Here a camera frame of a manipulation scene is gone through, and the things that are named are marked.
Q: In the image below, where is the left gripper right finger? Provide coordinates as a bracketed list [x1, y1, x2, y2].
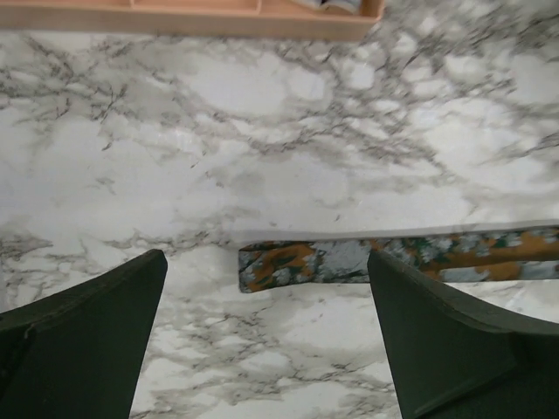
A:
[368, 251, 558, 418]

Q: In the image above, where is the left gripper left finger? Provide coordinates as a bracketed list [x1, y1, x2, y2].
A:
[1, 250, 168, 418]

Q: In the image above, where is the orange floral tie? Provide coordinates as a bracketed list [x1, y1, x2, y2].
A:
[238, 226, 558, 293]

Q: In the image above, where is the peach plastic desk organizer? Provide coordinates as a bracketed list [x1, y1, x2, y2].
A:
[1, 1, 384, 41]

